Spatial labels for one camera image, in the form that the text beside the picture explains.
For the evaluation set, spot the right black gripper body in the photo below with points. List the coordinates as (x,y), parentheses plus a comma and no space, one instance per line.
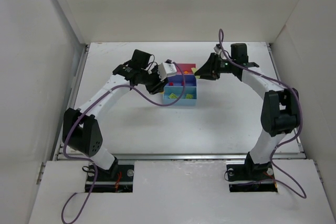
(210,67)

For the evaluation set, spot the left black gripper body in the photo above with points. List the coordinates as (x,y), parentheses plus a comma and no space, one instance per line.
(155,85)

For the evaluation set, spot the light green duplo brick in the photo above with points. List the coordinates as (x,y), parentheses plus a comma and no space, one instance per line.
(189,96)
(173,96)
(194,70)

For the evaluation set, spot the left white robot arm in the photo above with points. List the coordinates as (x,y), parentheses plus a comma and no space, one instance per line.
(81,130)

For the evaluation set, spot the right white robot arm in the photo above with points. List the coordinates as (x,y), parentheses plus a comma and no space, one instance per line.
(279,114)

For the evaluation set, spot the light blue container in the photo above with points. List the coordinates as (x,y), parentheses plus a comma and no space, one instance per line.
(178,91)

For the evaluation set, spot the dark blue container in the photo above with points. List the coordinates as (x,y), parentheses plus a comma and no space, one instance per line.
(189,80)

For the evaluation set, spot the pink container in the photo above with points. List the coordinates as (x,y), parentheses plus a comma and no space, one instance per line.
(185,67)

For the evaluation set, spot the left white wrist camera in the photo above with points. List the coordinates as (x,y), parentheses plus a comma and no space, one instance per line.
(166,69)

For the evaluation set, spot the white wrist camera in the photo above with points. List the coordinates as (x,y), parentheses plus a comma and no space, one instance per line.
(166,69)
(218,49)

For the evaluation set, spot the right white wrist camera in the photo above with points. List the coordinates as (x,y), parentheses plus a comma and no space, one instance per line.
(218,49)

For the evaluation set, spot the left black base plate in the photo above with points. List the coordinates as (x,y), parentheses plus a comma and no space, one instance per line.
(121,182)

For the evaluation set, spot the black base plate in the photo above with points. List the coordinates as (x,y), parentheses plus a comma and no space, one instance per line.
(252,182)
(121,182)

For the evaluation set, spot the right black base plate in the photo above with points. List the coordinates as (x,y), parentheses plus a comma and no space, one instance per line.
(252,182)

